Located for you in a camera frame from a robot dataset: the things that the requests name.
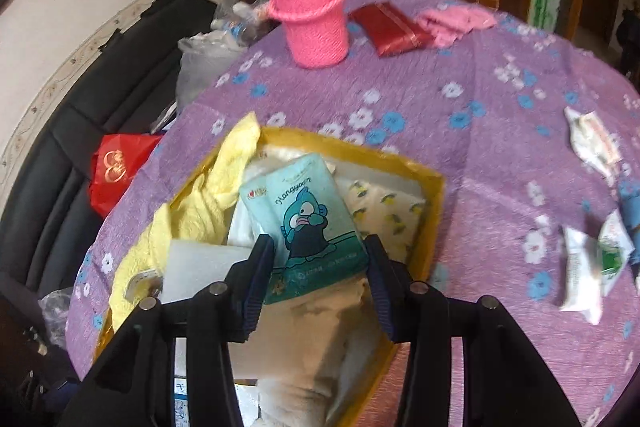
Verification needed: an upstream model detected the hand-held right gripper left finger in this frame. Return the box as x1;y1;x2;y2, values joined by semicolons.
60;234;276;427

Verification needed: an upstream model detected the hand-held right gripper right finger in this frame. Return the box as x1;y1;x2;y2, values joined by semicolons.
363;234;583;427

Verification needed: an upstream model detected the white sponge block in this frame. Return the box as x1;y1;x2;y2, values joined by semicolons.
160;239;251;303

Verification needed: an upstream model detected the cream white cloth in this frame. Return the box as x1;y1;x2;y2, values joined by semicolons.
227;277;401;427

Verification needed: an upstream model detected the teal cartoon tissue packet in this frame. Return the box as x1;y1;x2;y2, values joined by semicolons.
239;152;369;305

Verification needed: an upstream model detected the yellow cardboard box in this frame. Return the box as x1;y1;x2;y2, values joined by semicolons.
95;124;446;427

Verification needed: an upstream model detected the yellow cloth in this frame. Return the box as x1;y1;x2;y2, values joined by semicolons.
109;112;261;333

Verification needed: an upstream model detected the red shopping bag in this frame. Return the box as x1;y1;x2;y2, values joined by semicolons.
89;133;163;220

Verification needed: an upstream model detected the white wet wipe packet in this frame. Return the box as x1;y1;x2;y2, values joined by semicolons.
559;227;606;325

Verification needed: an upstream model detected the grey plastic bag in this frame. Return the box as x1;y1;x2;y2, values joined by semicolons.
176;29;251;108

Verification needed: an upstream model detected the green print wipe packet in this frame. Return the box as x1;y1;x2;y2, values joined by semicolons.
595;209;636;298

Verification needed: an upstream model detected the black sofa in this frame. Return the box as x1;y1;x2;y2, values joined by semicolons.
0;0;218;358

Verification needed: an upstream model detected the crumpled white wrapper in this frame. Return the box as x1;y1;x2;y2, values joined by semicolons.
564;107;623;188

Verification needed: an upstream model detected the small blue object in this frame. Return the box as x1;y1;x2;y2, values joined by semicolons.
617;179;640;265

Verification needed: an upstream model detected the red foil packet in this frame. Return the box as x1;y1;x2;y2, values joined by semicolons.
348;2;436;58

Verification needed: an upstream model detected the clear plastic bag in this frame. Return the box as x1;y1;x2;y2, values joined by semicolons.
210;0;273;42

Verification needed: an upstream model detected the pink cloth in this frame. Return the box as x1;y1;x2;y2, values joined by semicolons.
416;4;498;50

